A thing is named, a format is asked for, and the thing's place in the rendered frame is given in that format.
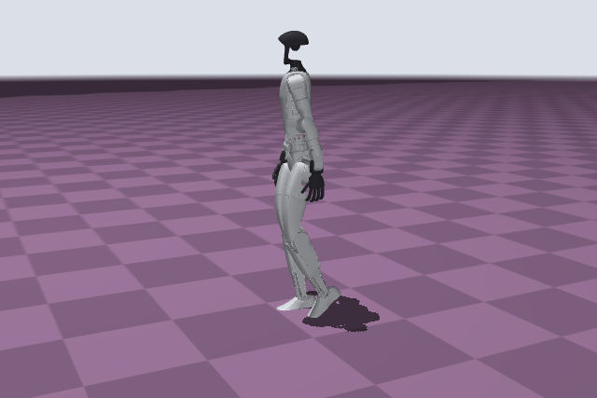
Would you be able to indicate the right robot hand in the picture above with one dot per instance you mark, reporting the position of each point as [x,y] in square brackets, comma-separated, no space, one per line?
[277,169]

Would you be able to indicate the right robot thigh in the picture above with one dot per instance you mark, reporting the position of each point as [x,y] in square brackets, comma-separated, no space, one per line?
[279,193]

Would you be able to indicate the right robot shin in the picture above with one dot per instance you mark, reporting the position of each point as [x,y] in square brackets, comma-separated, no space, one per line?
[297,276]

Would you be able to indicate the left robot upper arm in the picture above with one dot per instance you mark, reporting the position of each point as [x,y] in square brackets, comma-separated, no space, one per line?
[297,87]

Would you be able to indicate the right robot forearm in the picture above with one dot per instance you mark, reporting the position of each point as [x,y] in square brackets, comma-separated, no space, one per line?
[286,146]

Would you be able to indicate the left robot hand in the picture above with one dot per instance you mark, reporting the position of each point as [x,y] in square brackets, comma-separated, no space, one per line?
[316,182]

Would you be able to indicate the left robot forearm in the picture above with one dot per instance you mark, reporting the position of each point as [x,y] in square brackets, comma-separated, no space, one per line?
[311,138]

